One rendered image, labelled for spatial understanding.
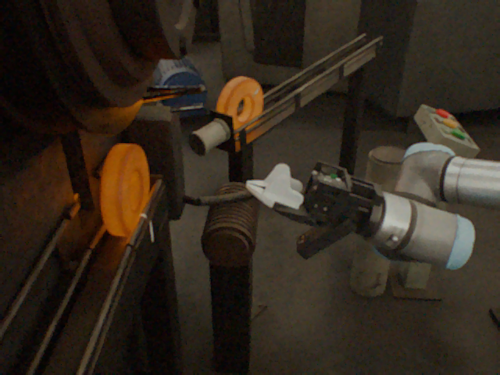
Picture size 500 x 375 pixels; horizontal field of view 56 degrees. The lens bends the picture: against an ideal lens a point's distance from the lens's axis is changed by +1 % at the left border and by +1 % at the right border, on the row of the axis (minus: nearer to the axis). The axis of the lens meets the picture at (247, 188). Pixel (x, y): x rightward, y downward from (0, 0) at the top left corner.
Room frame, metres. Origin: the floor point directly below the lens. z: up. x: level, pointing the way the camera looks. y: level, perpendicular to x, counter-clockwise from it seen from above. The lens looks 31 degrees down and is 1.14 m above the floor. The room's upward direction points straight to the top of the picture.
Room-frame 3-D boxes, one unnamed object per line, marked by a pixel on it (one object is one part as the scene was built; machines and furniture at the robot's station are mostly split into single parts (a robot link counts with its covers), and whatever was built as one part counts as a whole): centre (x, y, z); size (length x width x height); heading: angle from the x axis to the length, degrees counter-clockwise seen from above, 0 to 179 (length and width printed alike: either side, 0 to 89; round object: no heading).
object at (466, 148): (1.25, -0.58, 0.31); 0.24 x 0.16 x 0.62; 176
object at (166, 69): (2.90, 0.45, 0.17); 0.57 x 0.31 x 0.34; 16
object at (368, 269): (1.22, -0.42, 0.26); 0.12 x 0.12 x 0.52
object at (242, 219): (0.94, 0.04, 0.27); 0.22 x 0.13 x 0.53; 176
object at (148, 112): (0.86, 0.19, 0.68); 0.11 x 0.08 x 0.24; 86
